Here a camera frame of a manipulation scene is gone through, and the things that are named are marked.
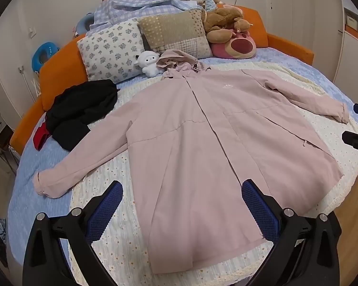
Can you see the white wall cabinet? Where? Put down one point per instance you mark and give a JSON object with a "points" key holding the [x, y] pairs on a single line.
{"points": [[352, 56]]}

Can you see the orange box in cabinet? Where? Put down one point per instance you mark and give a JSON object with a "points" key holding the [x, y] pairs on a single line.
{"points": [[352, 29]]}

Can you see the white box in cabinet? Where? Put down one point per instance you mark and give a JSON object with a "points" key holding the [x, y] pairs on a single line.
{"points": [[352, 19]]}

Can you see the white wall switch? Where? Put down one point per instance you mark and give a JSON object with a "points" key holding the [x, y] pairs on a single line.
{"points": [[33, 32]]}

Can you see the black garment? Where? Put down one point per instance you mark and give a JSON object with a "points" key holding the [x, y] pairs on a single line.
{"points": [[77, 110]]}

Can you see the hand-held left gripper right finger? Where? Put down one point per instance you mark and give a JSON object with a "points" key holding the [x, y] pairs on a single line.
{"points": [[258, 208]]}

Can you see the dark patterned cloth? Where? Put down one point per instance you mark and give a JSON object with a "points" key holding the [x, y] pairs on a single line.
{"points": [[0, 244]]}

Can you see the white plush sheep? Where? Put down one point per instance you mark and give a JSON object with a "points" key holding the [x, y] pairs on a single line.
{"points": [[147, 62]]}

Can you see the pink bear plush cushion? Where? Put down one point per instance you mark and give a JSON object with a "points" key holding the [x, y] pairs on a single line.
{"points": [[238, 46]]}

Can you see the red cloth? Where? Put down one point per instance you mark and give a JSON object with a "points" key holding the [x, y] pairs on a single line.
{"points": [[40, 138]]}

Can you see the floral print pillow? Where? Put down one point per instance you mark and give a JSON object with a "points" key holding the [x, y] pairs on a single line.
{"points": [[110, 50]]}

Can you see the blue plaid quilt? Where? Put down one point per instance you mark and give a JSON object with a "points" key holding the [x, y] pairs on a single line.
{"points": [[131, 9]]}

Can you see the pink hooded jacket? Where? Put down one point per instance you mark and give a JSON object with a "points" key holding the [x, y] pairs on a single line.
{"points": [[197, 155]]}

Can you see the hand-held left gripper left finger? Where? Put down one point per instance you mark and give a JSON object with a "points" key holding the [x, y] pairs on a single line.
{"points": [[106, 208]]}

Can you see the orange bed frame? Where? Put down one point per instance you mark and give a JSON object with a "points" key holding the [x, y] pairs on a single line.
{"points": [[62, 62]]}

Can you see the brown teddy bear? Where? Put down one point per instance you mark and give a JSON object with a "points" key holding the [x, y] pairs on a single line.
{"points": [[223, 20]]}

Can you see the beige patchwork pillow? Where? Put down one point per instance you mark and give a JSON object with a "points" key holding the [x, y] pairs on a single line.
{"points": [[173, 29]]}

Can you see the white daisy blanket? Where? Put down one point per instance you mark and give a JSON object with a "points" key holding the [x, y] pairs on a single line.
{"points": [[113, 244]]}

